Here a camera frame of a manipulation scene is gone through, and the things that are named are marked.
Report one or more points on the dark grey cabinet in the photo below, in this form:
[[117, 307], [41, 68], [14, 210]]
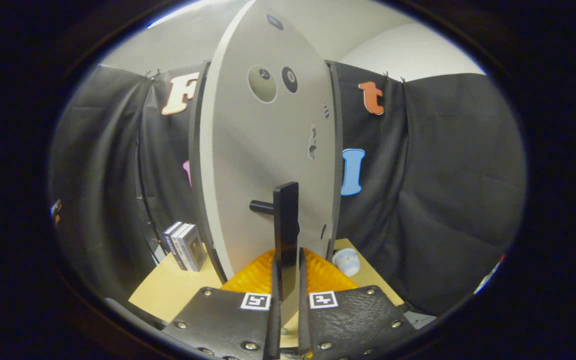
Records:
[[337, 130]]

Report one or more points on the black backdrop cloth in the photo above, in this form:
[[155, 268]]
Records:
[[443, 190]]

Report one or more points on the grey upright book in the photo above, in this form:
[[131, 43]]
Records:
[[168, 240], [193, 250], [177, 247]]

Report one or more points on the small white plush toy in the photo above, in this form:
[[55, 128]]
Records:
[[346, 262]]

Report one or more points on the grey cabinet door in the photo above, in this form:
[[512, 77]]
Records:
[[248, 165]]

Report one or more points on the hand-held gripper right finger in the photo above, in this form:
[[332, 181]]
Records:
[[304, 325]]

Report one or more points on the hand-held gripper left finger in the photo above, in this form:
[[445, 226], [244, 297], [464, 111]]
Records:
[[272, 330]]

